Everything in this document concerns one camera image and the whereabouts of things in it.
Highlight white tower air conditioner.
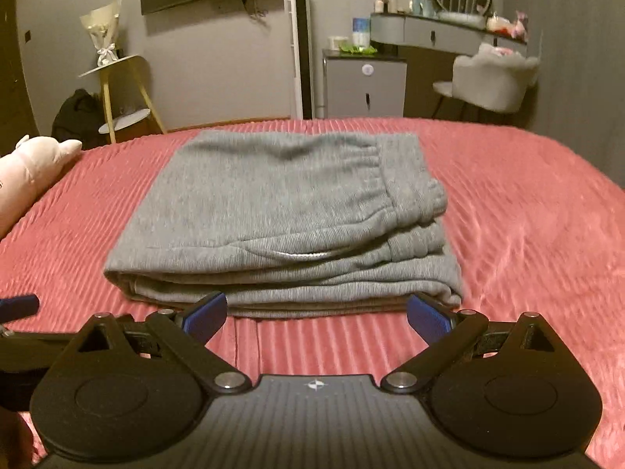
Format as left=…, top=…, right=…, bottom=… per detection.
left=284, top=0, right=313, bottom=120

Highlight grey vanity desk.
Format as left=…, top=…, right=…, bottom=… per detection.
left=370, top=11, right=528, bottom=57

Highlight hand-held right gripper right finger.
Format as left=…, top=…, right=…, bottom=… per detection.
left=380, top=292, right=555, bottom=394

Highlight grey pants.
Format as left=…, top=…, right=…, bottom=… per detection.
left=102, top=129, right=464, bottom=320

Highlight wrapped flower bouquet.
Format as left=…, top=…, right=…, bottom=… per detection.
left=79, top=0, right=123, bottom=66

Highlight pink stuffed toy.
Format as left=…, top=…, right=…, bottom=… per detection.
left=508, top=10, right=530, bottom=42

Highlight grey mini fridge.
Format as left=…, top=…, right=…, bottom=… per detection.
left=321, top=49, right=407, bottom=119

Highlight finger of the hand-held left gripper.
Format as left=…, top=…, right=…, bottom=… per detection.
left=0, top=294, right=40, bottom=320

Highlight blue and white canister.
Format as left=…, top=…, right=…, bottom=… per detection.
left=352, top=17, right=371, bottom=48

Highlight white tray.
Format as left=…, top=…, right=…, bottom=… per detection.
left=437, top=10, right=485, bottom=23

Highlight pink plush toy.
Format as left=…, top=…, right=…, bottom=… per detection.
left=0, top=134, right=83, bottom=240

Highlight black bag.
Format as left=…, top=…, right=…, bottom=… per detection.
left=51, top=89, right=115, bottom=152

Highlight white upholstered chair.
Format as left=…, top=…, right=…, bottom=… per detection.
left=433, top=43, right=542, bottom=118

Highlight yellow-legged round side table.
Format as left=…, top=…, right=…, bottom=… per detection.
left=78, top=55, right=167, bottom=145

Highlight red ribbed bed blanket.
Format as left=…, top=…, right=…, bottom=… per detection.
left=0, top=116, right=625, bottom=469

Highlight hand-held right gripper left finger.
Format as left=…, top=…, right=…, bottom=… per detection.
left=73, top=292, right=251, bottom=396

